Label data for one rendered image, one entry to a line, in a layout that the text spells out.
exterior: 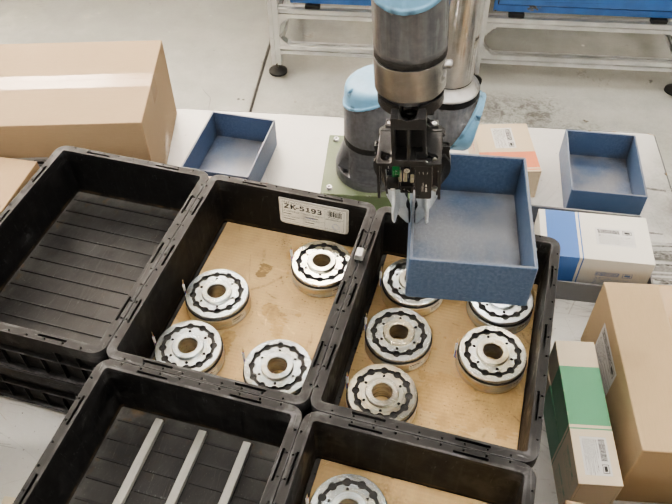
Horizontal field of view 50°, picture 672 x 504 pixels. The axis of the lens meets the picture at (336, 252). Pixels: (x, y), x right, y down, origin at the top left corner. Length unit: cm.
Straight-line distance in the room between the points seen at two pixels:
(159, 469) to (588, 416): 62
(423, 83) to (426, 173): 11
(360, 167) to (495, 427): 62
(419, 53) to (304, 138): 101
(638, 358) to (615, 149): 68
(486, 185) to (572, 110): 209
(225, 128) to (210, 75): 152
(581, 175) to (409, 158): 94
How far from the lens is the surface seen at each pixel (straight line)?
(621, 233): 144
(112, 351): 106
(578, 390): 116
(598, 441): 113
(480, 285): 88
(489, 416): 109
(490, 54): 309
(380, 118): 137
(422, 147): 80
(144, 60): 166
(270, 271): 124
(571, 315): 140
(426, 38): 71
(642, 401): 113
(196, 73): 325
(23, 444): 131
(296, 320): 117
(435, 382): 111
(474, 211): 101
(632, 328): 121
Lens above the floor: 176
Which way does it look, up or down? 48 degrees down
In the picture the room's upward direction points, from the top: 1 degrees counter-clockwise
